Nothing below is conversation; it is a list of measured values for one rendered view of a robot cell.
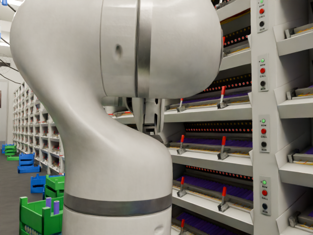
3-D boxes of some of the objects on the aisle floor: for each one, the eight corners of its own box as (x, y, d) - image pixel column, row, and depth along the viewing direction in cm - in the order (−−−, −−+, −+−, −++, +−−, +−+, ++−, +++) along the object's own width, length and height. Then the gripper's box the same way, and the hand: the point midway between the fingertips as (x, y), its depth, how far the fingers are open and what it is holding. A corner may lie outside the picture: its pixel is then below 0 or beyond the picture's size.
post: (281, 338, 83) (270, -215, 90) (255, 320, 91) (247, -187, 98) (315, 314, 93) (303, -178, 101) (289, 300, 101) (280, -156, 109)
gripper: (125, 134, 64) (133, 166, 48) (126, 59, 59) (135, 66, 43) (156, 133, 66) (174, 164, 49) (159, 60, 61) (180, 67, 45)
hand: (155, 117), depth 47 cm, fingers open, 8 cm apart
